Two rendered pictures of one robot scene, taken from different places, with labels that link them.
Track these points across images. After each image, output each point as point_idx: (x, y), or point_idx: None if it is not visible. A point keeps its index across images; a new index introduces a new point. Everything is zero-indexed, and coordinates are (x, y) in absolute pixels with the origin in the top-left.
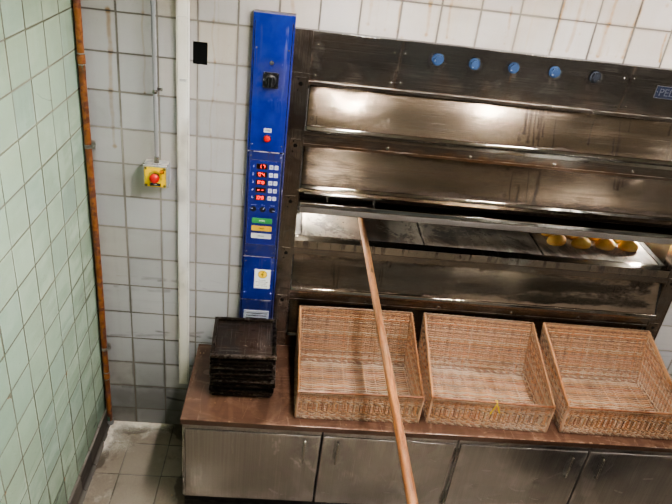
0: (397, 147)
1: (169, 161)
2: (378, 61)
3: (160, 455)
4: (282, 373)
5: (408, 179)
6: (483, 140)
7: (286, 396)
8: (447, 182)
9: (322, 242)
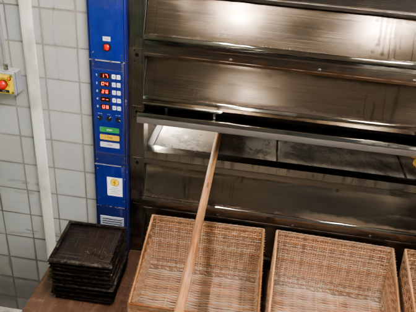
0: (240, 58)
1: (19, 69)
2: None
3: None
4: (131, 280)
5: (254, 92)
6: (332, 51)
7: (127, 304)
8: (295, 96)
9: (171, 153)
